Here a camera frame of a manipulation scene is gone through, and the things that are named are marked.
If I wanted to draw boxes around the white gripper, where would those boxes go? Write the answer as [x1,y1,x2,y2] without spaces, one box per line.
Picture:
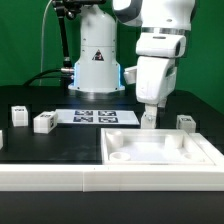
[124,56,177,128]

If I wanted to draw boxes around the white square tabletop part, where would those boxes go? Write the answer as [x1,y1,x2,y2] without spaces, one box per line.
[101,128,214,165]

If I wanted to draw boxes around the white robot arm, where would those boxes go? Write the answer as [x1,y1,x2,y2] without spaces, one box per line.
[69,0,196,128]

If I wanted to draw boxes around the white sheet with tags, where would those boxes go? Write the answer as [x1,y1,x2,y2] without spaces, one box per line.
[56,109,139,125]

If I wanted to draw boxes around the white block left edge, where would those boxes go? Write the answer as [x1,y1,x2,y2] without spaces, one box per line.
[0,130,3,150]

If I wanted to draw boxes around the black cable bundle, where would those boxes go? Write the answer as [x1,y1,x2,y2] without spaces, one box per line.
[22,68,75,88]

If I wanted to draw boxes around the white front fence wall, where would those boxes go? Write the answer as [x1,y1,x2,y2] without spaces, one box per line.
[0,164,224,192]

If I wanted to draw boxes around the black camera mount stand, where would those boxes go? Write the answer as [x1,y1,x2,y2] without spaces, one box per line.
[52,0,107,67]

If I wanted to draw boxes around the white cable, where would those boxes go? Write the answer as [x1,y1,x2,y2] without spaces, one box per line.
[39,0,54,87]

